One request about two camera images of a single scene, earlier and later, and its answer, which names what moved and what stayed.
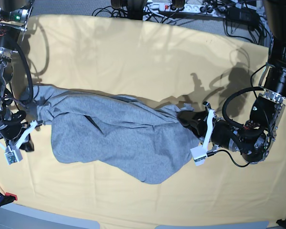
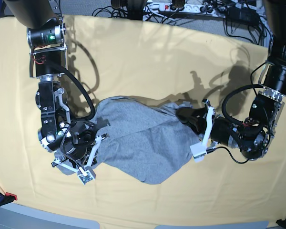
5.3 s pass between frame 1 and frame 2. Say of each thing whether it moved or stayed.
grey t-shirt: moved
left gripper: moved
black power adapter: stayed
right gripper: stayed
